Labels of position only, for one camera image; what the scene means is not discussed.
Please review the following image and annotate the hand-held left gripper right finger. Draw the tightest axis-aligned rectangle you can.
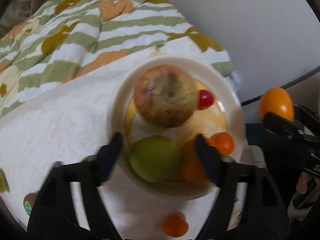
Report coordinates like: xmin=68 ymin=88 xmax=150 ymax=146
xmin=195 ymin=134 xmax=293 ymax=240

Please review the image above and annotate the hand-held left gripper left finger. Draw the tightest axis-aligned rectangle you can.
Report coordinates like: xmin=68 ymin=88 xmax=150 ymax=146
xmin=26 ymin=131 xmax=123 ymax=240

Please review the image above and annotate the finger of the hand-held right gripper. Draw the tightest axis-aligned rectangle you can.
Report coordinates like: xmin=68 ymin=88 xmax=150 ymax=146
xmin=294 ymin=104 xmax=320 ymax=126
xmin=263 ymin=112 xmax=316 ymax=143

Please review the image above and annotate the large orange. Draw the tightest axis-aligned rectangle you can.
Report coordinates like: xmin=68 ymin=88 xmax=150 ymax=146
xmin=259 ymin=87 xmax=295 ymax=133
xmin=181 ymin=140 xmax=210 ymax=184

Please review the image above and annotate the green apple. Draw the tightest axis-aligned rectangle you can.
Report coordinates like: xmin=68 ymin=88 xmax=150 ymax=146
xmin=0 ymin=169 xmax=10 ymax=193
xmin=129 ymin=135 xmax=183 ymax=183

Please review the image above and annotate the red cherry tomato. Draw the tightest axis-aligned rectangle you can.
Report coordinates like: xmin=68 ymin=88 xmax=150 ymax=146
xmin=197 ymin=89 xmax=215 ymax=109

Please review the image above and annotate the large yellow-red apple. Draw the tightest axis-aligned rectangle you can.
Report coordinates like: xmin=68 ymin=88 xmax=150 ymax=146
xmin=134 ymin=64 xmax=199 ymax=128

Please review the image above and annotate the cream bowl with yellow inside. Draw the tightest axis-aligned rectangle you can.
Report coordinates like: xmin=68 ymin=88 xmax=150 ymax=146
xmin=107 ymin=56 xmax=247 ymax=200

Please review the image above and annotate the person's right hand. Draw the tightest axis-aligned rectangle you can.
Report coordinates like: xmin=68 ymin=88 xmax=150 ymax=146
xmin=296 ymin=172 xmax=313 ymax=195

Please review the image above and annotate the white floral table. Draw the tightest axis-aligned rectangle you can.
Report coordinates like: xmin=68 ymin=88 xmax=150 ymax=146
xmin=0 ymin=47 xmax=250 ymax=240

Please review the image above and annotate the brown kiwi with green sticker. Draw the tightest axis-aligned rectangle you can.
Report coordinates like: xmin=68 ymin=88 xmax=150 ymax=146
xmin=23 ymin=191 xmax=42 ymax=217

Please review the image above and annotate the green striped floral blanket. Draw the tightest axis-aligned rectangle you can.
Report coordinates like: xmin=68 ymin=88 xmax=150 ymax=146
xmin=0 ymin=0 xmax=234 ymax=118

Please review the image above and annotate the black cable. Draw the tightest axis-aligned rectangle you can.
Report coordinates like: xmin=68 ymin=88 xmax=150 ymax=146
xmin=240 ymin=67 xmax=320 ymax=105

